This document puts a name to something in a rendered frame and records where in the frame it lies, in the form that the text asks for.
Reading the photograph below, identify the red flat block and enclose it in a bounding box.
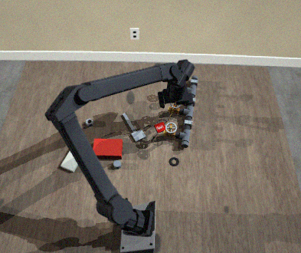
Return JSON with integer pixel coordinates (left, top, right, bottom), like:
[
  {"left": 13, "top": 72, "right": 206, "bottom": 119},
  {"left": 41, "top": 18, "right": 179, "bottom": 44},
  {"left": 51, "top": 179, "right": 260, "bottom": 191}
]
[{"left": 93, "top": 139, "right": 123, "bottom": 159}]

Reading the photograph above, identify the red square tag with gold chain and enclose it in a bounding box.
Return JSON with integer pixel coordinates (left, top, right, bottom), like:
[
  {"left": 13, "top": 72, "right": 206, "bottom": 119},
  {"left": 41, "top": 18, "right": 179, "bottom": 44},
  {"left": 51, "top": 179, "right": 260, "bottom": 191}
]
[{"left": 154, "top": 112, "right": 173, "bottom": 133}]

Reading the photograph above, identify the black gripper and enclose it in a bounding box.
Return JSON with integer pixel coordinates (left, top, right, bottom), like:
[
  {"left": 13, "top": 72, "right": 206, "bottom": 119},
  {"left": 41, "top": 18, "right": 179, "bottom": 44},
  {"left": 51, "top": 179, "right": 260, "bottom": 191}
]
[{"left": 158, "top": 87, "right": 194, "bottom": 109}]

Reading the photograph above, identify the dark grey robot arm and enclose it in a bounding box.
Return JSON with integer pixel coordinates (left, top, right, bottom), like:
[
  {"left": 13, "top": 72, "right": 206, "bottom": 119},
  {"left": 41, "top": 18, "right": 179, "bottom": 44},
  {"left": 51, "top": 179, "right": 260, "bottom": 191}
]
[{"left": 44, "top": 59, "right": 195, "bottom": 237}]

